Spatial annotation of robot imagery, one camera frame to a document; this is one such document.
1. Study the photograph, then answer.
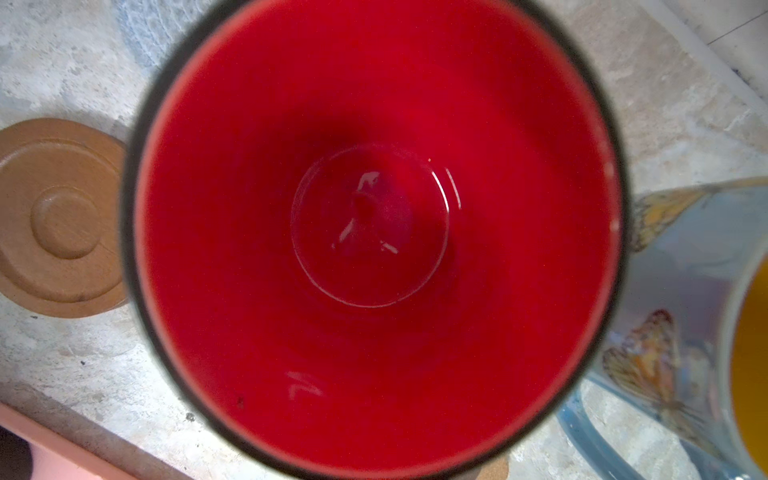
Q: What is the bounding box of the black mug red inside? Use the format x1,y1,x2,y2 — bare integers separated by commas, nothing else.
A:
120,1,631,479

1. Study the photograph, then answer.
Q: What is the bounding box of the blue-grey woven round coaster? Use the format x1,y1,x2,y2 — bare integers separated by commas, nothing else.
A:
112,0,216,74

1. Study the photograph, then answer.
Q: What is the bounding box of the blue mug yellow inside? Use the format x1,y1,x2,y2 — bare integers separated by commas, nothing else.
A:
588,177,767,479

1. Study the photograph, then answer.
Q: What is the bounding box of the dark wooden round coaster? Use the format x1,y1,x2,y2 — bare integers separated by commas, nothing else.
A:
1,118,127,318

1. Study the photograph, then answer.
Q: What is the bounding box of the woven rattan round coaster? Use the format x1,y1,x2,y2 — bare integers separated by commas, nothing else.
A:
475,455,509,480

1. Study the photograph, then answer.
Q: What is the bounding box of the pink tray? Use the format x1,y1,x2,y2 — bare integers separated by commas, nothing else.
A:
1,404,135,480

